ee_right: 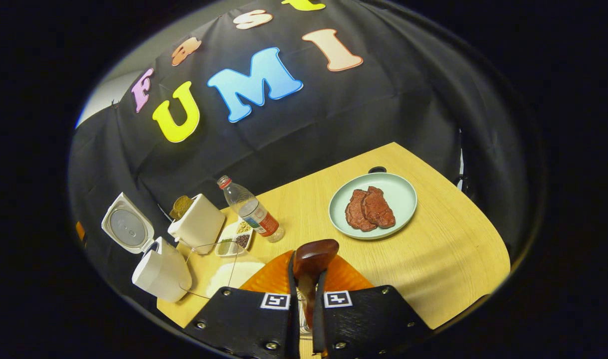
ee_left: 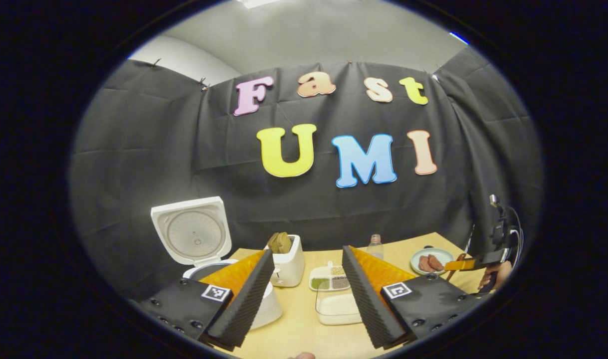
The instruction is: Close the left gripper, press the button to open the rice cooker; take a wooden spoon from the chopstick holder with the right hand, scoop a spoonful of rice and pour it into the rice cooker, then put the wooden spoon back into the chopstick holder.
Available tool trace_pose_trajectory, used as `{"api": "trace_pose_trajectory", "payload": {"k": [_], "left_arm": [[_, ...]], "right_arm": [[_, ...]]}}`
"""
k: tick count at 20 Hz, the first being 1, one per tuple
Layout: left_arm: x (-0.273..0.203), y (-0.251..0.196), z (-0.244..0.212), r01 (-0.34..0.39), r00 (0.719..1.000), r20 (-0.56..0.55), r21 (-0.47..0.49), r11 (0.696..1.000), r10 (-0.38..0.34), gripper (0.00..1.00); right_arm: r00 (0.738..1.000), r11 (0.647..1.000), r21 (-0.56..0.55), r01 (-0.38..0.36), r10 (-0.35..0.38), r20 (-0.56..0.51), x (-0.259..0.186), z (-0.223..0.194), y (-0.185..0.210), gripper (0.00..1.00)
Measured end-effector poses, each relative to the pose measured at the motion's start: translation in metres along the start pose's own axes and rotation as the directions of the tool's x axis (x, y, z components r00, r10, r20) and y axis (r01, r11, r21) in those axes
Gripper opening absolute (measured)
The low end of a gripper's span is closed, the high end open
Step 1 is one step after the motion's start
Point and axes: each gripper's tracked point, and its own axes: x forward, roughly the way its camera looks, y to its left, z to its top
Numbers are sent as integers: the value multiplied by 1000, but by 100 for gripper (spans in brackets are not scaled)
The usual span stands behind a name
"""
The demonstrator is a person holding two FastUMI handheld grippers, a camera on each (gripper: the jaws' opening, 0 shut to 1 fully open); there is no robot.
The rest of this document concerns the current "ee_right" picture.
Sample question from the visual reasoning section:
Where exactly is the brown wooden spoon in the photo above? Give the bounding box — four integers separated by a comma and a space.
292, 238, 341, 330

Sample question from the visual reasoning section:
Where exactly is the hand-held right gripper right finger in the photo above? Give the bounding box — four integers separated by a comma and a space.
311, 254, 432, 357

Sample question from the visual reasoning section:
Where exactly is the white rice cooker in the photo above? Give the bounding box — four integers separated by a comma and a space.
101, 192, 193, 304

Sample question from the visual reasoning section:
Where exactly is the clear plastic bottle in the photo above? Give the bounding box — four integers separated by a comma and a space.
216, 175, 286, 244

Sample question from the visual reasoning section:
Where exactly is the pale green plate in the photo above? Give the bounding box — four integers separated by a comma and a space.
328, 172, 418, 241

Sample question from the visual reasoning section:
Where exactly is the black backdrop cloth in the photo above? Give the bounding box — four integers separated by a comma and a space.
69, 0, 530, 300

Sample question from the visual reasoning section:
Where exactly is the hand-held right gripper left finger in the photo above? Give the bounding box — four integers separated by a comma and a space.
183, 249, 301, 359

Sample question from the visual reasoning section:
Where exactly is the glass dish of rice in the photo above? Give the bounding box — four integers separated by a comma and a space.
178, 241, 267, 301

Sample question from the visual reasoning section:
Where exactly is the white divided grain dish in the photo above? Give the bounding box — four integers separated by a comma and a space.
214, 219, 255, 258

